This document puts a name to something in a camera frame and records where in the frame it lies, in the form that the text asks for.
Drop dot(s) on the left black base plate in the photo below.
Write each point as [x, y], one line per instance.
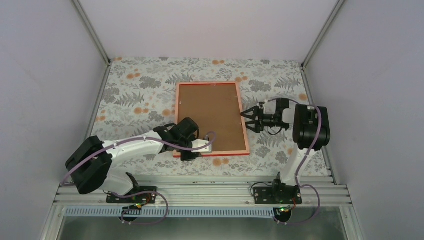
[140, 199]

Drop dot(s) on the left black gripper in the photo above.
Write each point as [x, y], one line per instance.
[184, 157]

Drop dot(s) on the red picture frame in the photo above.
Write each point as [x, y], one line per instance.
[212, 119]

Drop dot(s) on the aluminium rail base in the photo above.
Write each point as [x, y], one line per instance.
[234, 191]

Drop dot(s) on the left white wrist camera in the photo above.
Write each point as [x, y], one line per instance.
[201, 146]

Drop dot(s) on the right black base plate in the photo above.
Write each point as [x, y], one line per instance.
[265, 195]

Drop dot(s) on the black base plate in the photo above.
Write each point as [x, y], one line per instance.
[140, 199]
[265, 195]

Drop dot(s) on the brown backing board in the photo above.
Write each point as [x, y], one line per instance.
[212, 116]

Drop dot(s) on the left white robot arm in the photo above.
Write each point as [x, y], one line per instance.
[93, 165]

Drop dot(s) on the floral patterned table mat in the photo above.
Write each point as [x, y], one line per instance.
[140, 94]

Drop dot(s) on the grey slotted cable duct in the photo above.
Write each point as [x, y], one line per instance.
[173, 212]

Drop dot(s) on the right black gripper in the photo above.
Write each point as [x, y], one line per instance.
[259, 126]

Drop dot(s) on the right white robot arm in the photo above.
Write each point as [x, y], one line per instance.
[310, 132]

